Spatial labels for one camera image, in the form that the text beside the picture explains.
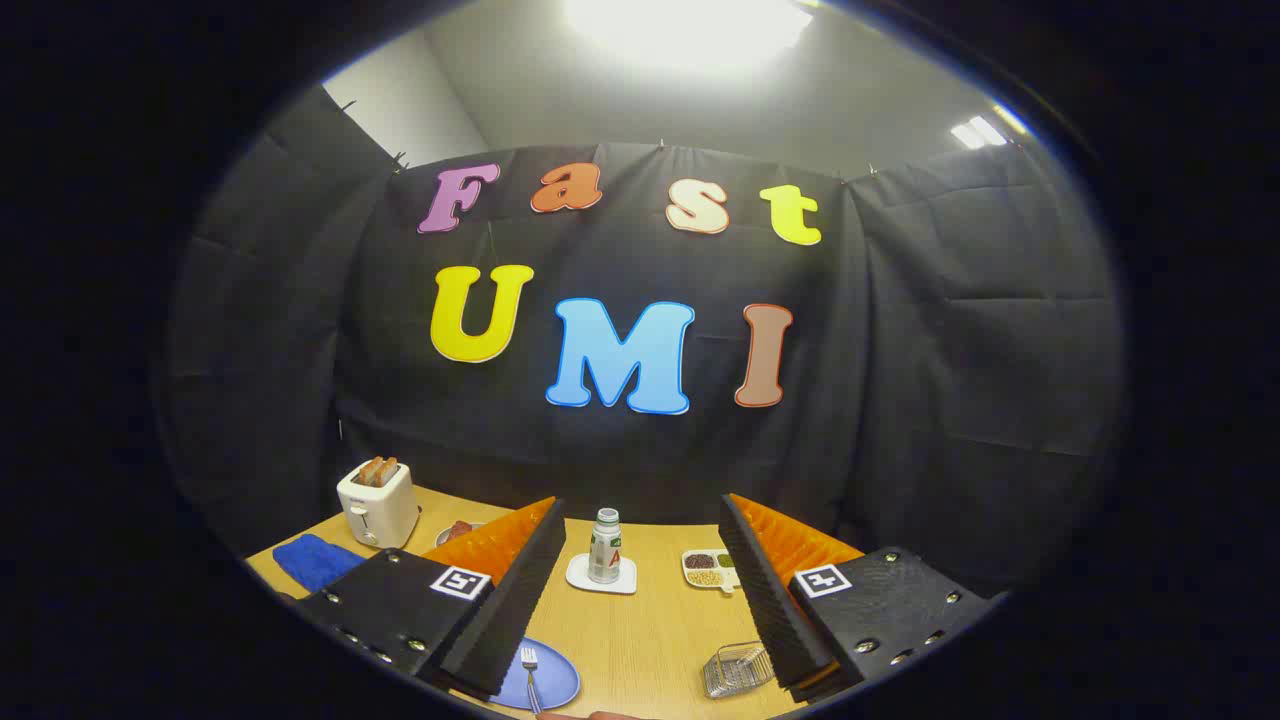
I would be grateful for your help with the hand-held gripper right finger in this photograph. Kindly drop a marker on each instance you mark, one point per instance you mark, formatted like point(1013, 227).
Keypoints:
point(765, 600)

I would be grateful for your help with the white square coaster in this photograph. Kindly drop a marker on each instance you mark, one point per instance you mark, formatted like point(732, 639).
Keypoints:
point(620, 582)

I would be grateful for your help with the small ceiling light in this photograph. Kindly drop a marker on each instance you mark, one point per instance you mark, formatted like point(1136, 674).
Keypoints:
point(978, 132)

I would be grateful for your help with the brown toast slice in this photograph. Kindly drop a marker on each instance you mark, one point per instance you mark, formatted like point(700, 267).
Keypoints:
point(388, 469)
point(367, 473)

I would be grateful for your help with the white divided condiment dish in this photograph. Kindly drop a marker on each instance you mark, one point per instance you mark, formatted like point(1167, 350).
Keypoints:
point(705, 568)

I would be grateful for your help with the white toaster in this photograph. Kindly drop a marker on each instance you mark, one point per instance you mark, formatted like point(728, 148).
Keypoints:
point(385, 515)

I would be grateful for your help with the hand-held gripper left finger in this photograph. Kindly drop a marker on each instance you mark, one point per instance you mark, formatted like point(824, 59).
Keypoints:
point(520, 600)

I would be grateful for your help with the oval plate of food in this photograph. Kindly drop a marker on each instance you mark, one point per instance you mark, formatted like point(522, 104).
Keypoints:
point(460, 530)

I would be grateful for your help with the blue round plate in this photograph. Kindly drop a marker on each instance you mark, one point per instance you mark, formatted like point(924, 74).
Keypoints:
point(558, 680)

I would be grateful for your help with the blue folded cloth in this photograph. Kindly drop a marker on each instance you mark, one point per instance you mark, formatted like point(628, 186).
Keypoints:
point(315, 562)

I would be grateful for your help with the silver drink can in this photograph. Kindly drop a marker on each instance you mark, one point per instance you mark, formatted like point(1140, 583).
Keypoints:
point(604, 550)

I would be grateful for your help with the large ceiling light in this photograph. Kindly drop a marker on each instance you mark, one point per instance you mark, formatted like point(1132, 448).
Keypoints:
point(690, 25)

